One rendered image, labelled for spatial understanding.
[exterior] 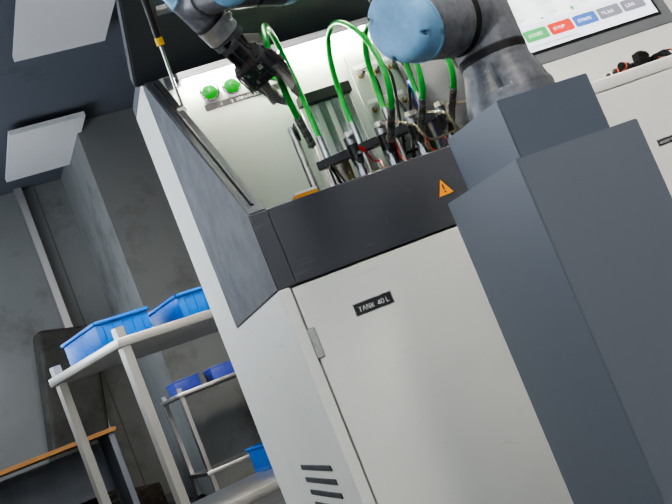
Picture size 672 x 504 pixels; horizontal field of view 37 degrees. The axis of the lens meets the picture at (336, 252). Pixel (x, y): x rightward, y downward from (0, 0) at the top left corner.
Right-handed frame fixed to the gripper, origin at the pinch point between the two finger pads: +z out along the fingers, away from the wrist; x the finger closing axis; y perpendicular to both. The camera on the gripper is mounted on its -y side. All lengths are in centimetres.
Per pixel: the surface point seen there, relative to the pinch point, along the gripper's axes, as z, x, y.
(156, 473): 401, -466, -443
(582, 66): 55, 52, -23
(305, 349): 20, -20, 51
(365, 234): 18.9, -0.7, 33.3
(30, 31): 32, -188, -386
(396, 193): 19.9, 8.0, 26.6
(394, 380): 36, -12, 55
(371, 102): 34, 4, -39
